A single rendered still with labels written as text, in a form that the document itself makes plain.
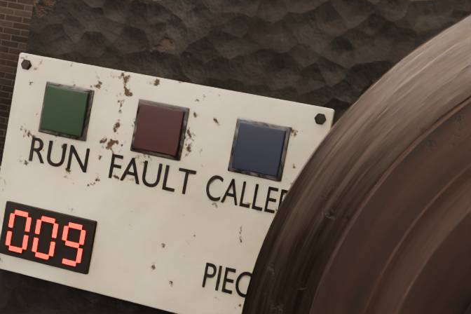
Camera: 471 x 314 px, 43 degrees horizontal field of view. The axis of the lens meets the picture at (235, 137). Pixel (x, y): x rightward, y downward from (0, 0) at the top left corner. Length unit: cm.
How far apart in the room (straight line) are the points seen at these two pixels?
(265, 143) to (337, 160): 14
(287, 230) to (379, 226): 5
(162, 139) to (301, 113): 11
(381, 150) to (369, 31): 17
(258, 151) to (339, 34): 11
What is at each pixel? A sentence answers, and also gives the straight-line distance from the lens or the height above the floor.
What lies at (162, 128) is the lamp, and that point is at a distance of 46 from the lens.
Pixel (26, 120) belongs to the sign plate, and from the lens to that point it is 52.
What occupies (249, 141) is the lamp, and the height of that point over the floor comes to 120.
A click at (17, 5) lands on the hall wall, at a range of 759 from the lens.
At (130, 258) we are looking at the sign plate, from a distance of 49.
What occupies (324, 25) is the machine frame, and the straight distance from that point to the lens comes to 47.
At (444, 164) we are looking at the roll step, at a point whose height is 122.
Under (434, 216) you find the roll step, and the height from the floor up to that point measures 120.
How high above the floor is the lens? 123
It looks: 3 degrees down
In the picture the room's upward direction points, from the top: 11 degrees clockwise
